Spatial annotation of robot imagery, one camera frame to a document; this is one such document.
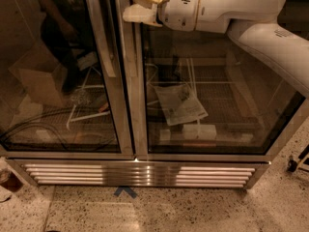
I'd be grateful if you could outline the small white block inside fridge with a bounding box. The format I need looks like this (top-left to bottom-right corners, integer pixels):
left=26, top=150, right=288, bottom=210
left=159, top=129, right=171, bottom=141

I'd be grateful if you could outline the left fridge door handle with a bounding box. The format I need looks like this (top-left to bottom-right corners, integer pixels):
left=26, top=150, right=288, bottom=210
left=87, top=0, right=116, bottom=77

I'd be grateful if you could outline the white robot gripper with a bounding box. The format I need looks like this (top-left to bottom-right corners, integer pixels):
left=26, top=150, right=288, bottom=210
left=123, top=0, right=199, bottom=32

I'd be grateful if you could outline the stainless glass door refrigerator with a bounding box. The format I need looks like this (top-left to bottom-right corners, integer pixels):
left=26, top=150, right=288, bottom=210
left=0, top=0, right=309, bottom=189

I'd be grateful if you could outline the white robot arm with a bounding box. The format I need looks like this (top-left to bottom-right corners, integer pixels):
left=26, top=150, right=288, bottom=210
left=123, top=0, right=309, bottom=98

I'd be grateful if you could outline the paper manual inside fridge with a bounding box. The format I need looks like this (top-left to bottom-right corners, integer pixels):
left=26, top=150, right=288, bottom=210
left=154, top=83, right=208, bottom=126

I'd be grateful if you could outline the brown object at left edge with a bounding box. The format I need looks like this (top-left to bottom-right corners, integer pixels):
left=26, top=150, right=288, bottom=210
left=0, top=169, right=23, bottom=192

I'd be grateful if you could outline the blue tape floor marker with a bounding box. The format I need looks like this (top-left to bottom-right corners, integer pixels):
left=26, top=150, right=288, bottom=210
left=114, top=186, right=137, bottom=199

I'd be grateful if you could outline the black caster wheel cart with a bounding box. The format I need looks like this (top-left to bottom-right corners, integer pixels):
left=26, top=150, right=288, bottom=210
left=287, top=145, right=309, bottom=172

